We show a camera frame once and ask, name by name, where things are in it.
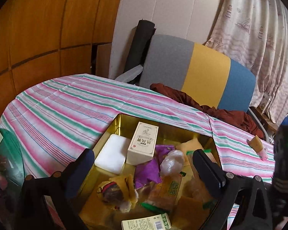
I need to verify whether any gold metal tin box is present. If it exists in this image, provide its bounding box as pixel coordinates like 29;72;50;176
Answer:
73;114;220;229

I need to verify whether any cream cardboard box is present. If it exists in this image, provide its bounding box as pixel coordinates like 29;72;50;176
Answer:
126;122;159;166

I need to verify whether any wooden bedside desk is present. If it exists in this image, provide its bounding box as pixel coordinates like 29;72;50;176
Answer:
250;106;278;135

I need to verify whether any clear plastic bag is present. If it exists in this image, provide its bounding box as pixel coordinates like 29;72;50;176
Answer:
160;149;184;177

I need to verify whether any white bed rail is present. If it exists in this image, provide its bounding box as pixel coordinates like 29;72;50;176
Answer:
115;65;143;83

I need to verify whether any black rolled mat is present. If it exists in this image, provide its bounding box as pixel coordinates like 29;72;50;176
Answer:
124;19;156;72

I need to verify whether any large yellow sponge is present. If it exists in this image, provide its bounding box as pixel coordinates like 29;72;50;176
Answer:
175;138;204;166

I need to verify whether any white medicine box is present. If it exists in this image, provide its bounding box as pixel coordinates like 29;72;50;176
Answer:
122;213;172;230

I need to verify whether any pink green striped bedsheet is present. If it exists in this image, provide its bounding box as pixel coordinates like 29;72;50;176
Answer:
0;74;274;183

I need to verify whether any pink patterned curtain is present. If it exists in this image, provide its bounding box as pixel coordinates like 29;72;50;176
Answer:
206;0;288;125

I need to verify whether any dark red blanket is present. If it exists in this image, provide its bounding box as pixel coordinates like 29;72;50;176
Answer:
150;83;264;140

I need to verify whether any wooden wardrobe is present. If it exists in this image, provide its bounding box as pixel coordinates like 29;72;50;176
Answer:
0;0;120;117

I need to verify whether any grey yellow blue headboard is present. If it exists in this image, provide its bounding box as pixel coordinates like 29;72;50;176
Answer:
139;34;256;112

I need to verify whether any white soap block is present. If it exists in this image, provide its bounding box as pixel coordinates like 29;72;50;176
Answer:
94;134;131;175

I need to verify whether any yellow sponge block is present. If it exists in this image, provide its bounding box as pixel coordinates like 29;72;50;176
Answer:
247;135;264;153

